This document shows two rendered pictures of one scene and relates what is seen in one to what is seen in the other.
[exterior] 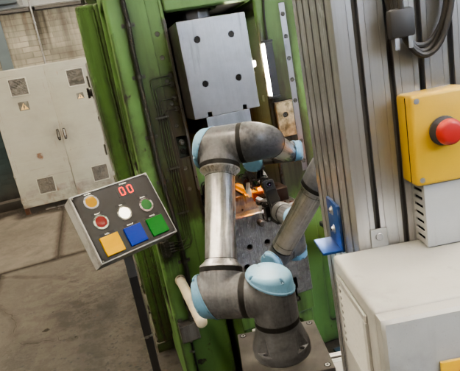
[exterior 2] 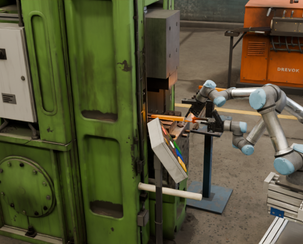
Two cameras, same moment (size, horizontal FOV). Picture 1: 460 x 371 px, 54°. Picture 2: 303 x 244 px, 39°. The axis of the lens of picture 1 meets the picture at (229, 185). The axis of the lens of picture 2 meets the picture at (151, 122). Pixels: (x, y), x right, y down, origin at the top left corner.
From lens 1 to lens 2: 2.49 m
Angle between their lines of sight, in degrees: 52
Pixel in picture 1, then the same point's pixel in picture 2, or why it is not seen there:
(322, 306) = not seen: hidden behind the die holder
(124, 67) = (132, 46)
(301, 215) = not seen: hidden behind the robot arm
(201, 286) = (290, 160)
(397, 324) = not seen: outside the picture
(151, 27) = (140, 17)
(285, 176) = (166, 105)
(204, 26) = (171, 20)
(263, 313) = not seen: outside the picture
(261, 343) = not seen: outside the picture
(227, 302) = (300, 163)
